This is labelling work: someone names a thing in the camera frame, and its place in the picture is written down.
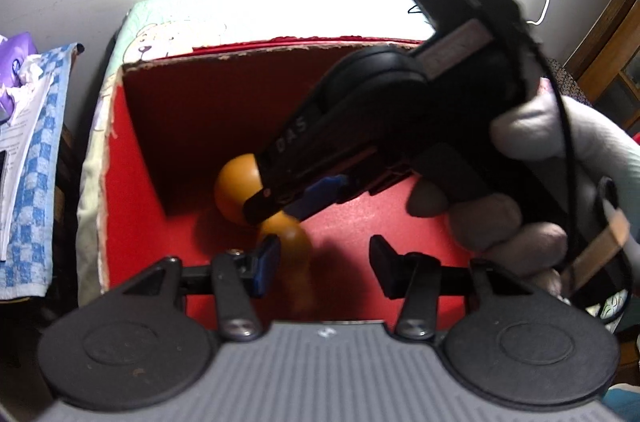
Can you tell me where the orange wooden gourd toy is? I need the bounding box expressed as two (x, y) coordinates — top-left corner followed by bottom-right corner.
(214, 153), (314, 316)

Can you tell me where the white gloved right hand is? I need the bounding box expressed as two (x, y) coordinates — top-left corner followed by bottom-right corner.
(407, 92), (639, 298)

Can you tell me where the red cardboard box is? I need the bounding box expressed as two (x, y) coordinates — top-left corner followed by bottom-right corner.
(101, 41), (470, 322)

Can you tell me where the wooden cabinet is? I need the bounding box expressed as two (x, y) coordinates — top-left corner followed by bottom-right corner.
(564, 0), (639, 135)

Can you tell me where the green bear print bedsheet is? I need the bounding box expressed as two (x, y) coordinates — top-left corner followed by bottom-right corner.
(75, 0), (202, 309)

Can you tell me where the blue checkered towel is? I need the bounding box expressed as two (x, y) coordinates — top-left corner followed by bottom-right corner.
(1, 42), (84, 302)

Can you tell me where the purple tissue pack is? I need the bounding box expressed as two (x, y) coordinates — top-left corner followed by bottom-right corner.
(1, 32), (42, 124)

